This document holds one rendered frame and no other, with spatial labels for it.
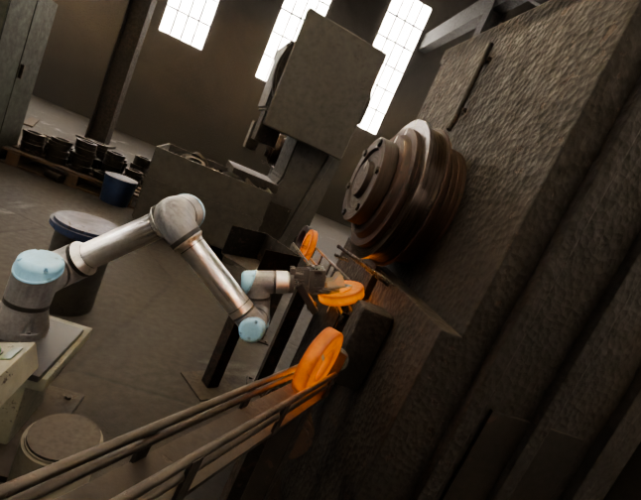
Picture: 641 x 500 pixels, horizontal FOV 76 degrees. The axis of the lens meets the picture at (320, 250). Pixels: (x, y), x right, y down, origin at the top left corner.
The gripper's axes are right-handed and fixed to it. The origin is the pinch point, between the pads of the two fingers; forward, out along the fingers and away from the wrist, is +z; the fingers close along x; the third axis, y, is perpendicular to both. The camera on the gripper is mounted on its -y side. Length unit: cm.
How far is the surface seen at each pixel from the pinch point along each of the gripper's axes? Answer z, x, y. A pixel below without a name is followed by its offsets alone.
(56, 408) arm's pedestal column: -95, 4, -44
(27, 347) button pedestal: -69, -58, 10
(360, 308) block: -2.5, -25.6, 3.3
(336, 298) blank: -5.0, -6.2, -1.1
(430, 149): 15, -19, 47
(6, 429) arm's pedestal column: -100, -15, -37
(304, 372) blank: -22, -55, 1
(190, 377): -58, 46, -59
